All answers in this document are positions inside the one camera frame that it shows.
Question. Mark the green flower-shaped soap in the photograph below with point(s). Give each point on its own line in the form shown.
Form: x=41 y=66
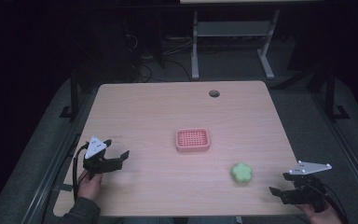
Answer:
x=241 y=173

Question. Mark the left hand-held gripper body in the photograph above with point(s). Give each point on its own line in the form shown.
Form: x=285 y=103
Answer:
x=95 y=148

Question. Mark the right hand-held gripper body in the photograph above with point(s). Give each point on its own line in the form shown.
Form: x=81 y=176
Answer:
x=306 y=186

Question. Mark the pink soap dish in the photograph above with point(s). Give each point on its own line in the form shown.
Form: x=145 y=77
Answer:
x=192 y=140

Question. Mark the black metal stand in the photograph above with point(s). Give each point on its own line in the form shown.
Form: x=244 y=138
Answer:
x=331 y=93
x=73 y=96

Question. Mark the person's left hand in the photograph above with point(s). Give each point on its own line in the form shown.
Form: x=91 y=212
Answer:
x=89 y=186

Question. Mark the person's right hand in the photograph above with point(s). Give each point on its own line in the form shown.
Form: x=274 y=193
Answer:
x=321 y=217

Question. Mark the white metal table frame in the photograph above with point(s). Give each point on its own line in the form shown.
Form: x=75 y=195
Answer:
x=230 y=29

